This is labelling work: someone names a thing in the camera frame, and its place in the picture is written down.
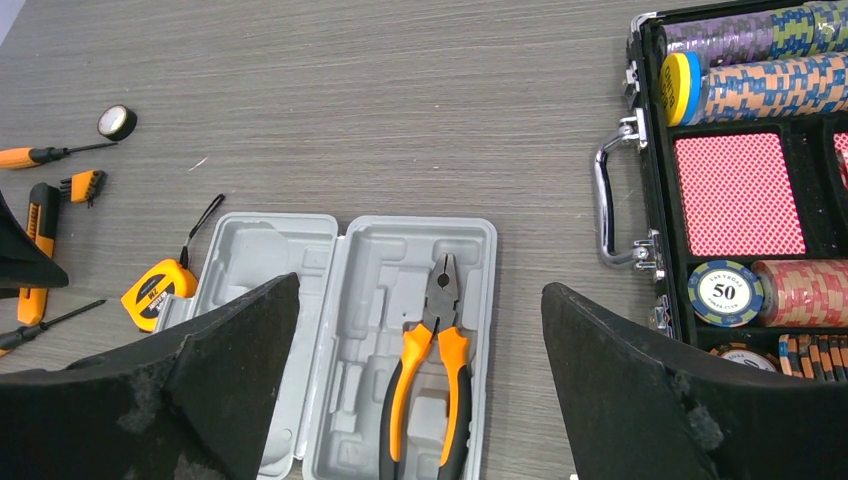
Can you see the small orange screwdriver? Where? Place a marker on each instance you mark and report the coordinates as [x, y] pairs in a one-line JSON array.
[[29, 157]]

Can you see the small round silver disc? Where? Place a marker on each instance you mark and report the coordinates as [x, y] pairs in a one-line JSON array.
[[117, 122]]

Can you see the grey plastic tool case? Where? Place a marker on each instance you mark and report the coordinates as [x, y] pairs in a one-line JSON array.
[[358, 289]]

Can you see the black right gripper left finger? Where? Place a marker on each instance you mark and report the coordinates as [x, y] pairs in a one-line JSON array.
[[194, 401]]

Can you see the orange tape measure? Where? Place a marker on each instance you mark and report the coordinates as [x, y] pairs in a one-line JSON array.
[[171, 276]]

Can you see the red playing card deck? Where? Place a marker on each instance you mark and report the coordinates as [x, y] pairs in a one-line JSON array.
[[737, 197]]

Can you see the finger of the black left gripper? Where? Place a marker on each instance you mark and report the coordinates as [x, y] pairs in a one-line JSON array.
[[23, 263]]

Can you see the orange black pliers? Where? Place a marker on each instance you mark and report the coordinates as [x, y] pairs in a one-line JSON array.
[[437, 329]]

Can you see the red card deck with triangle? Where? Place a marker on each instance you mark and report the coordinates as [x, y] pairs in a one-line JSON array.
[[841, 151]]

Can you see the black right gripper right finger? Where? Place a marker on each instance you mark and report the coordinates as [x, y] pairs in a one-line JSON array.
[[639, 405]]

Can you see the black aluminium poker chip case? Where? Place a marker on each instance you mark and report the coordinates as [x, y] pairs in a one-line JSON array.
[[735, 67]]

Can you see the orange phillips screwdriver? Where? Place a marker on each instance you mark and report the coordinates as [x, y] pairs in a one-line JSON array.
[[13, 339]]

